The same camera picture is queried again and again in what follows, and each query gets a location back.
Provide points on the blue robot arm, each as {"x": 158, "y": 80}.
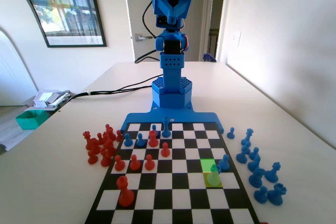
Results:
{"x": 172, "y": 77}

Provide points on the blue chess pawn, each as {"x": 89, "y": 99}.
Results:
{"x": 140, "y": 141}
{"x": 260, "y": 195}
{"x": 127, "y": 141}
{"x": 155, "y": 127}
{"x": 230, "y": 133}

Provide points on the blue chess king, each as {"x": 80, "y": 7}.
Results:
{"x": 165, "y": 129}

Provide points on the red chess pawn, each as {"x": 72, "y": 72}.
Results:
{"x": 107, "y": 126}
{"x": 119, "y": 136}
{"x": 100, "y": 138}
{"x": 165, "y": 151}
{"x": 149, "y": 163}
{"x": 135, "y": 163}
{"x": 119, "y": 164}

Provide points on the blue chess queen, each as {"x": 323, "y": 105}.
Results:
{"x": 248, "y": 136}
{"x": 272, "y": 174}

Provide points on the red chess knight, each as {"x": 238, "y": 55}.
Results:
{"x": 109, "y": 147}
{"x": 93, "y": 145}

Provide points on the red chess king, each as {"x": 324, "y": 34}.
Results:
{"x": 126, "y": 195}

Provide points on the white door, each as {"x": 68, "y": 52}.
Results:
{"x": 136, "y": 3}

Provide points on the small blue plastic object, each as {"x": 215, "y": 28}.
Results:
{"x": 209, "y": 57}

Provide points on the framed map poster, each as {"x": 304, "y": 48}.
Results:
{"x": 68, "y": 6}

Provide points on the black white chessboard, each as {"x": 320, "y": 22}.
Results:
{"x": 181, "y": 153}

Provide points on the white arched panel black edge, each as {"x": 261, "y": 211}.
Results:
{"x": 15, "y": 11}

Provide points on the pile of papers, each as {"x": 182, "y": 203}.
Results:
{"x": 50, "y": 98}

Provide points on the blue pawn beside green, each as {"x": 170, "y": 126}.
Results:
{"x": 224, "y": 163}

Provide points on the green plastic box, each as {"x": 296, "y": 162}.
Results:
{"x": 31, "y": 119}

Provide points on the blue printed base plate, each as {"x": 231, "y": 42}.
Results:
{"x": 147, "y": 116}

